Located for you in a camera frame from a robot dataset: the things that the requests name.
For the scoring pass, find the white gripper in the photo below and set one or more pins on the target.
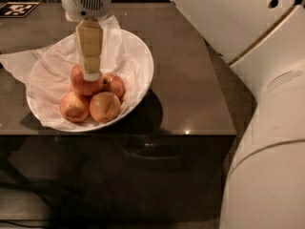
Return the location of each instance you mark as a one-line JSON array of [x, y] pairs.
[[86, 2]]

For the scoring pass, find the red apple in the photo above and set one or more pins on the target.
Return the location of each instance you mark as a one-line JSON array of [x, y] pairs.
[[82, 86], [113, 83]]

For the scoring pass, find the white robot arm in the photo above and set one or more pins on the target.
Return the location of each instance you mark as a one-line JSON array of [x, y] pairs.
[[263, 41]]

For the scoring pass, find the white bowl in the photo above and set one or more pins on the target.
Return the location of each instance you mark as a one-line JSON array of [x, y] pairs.
[[141, 64]]

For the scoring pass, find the front right yellow-red apple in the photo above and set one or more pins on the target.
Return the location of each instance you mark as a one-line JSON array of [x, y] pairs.
[[104, 107]]

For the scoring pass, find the yellow-red apple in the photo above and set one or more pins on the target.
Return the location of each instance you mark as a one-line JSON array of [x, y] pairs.
[[104, 107], [74, 107]]

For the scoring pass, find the front left yellow-red apple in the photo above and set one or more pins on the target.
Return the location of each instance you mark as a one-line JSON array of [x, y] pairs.
[[74, 107]]

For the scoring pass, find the white tissue paper liner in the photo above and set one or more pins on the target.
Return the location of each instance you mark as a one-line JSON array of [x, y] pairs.
[[20, 64]]

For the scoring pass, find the black white fiducial marker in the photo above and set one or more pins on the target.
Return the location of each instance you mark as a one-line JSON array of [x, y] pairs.
[[17, 9]]

